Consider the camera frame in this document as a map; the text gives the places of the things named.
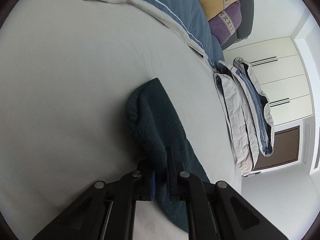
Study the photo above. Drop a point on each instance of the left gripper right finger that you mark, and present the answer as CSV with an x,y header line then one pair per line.
x,y
187,187

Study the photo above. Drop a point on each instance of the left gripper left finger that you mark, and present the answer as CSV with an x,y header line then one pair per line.
x,y
121,197

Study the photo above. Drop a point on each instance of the dark green knit sweater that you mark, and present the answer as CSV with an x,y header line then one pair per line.
x,y
154,125

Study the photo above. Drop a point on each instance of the brown wooden door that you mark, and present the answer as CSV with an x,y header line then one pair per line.
x,y
285,150

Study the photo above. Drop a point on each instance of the folded grey blue duvet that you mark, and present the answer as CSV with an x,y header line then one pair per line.
x,y
247,113

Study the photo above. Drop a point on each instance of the white bed sheet mattress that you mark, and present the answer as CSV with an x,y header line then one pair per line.
x,y
67,70

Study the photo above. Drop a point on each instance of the cream wardrobe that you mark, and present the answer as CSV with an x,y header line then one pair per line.
x,y
281,75

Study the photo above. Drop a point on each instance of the purple patterned cushion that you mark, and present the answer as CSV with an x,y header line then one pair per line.
x,y
225,23

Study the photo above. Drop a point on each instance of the blue pillow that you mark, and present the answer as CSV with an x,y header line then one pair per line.
x,y
187,20

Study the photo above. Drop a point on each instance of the dark grey headboard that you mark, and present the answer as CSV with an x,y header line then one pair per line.
x,y
245,28

